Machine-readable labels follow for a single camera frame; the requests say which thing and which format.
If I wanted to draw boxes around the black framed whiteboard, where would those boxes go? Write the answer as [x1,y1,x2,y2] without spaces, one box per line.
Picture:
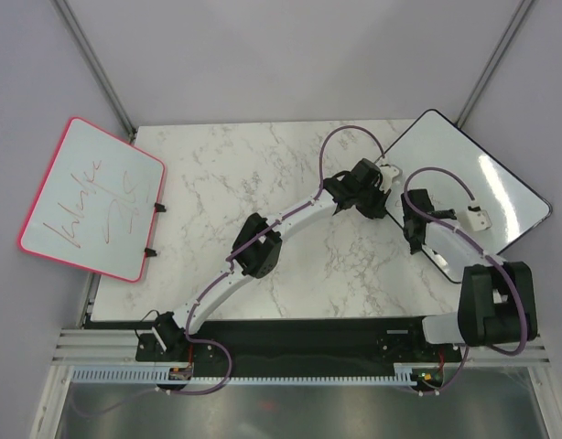
[374,108,553,284]

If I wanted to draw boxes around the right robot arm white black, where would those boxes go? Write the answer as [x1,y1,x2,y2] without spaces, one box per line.
[401,188,538,357]

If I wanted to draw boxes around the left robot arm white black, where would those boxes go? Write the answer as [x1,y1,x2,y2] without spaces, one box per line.
[151,158,401,360]

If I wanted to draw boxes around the pink framed whiteboard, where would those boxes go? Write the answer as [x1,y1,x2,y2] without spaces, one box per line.
[17,117,166,283]

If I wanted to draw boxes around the upper black clip pink board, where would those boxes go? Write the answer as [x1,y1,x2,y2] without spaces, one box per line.
[154,202,167,213]

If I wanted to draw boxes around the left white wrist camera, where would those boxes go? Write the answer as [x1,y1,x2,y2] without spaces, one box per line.
[378,164,402,193]

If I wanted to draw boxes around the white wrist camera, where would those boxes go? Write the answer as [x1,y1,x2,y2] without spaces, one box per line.
[463,203,492,232]
[378,164,402,193]

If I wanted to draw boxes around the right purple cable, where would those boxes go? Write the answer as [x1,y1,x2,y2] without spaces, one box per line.
[402,166,529,397]

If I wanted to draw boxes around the purple cable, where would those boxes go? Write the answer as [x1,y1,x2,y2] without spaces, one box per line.
[402,166,529,397]
[70,125,387,417]

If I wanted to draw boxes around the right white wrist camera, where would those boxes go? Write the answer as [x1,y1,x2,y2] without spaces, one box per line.
[463,203,492,232]

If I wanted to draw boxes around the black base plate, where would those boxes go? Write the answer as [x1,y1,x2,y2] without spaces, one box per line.
[135,316,461,394]

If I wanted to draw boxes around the right aluminium corner post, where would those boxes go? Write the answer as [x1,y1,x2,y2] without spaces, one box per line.
[456,0,537,127]

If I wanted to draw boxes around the aluminium corner post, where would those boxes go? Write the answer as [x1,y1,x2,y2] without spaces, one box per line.
[456,0,537,127]
[50,0,137,140]

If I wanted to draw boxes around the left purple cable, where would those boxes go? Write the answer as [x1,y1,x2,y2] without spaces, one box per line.
[70,125,387,417]

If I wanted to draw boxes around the aluminium rail frame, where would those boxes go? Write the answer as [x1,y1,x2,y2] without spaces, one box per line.
[52,329,550,368]

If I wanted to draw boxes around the white slotted cable duct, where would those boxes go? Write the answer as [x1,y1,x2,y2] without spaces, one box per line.
[72,363,460,385]

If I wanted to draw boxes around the left aluminium corner post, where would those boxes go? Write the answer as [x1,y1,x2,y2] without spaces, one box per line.
[50,0,137,140]

